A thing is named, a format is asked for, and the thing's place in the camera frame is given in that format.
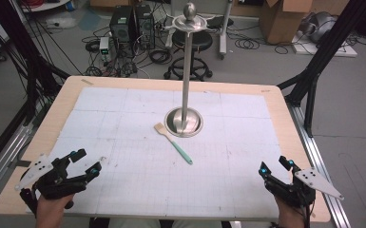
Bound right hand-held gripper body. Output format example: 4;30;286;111
263;167;345;210

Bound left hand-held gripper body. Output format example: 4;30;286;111
14;153;88;217

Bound teal handled spatula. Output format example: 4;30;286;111
153;122;194;166

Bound person's left hand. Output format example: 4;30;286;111
35;193;76;228

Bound person's right hand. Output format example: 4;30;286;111
274;195;306;228

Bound black tape strip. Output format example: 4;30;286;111
7;159;32;169

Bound white grid mat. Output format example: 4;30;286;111
25;86;302;221

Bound white power supply unit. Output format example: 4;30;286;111
98;36;110;62

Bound steel utensil stand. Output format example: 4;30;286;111
164;2;217;139

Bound white flat board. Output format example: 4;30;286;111
290;30;359;59

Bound black computer tower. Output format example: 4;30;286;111
108;5;135;44
134;4;157;50

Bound grey round appliance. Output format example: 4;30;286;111
299;11;339;45

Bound cardboard box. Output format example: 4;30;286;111
259;0;314;46

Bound white metal stand leg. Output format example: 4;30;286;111
218;0;235;61

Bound black swivel stool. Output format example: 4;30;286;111
164;29;214;82

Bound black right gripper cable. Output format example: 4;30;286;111
301;202;316;228

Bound aluminium rail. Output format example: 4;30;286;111
286;102;352;228
0;121;35;207

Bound black frame struts with cables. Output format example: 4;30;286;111
0;0;71;125

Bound black coiled cable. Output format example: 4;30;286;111
234;36;261;51
148;48;174;67
84;39;101;54

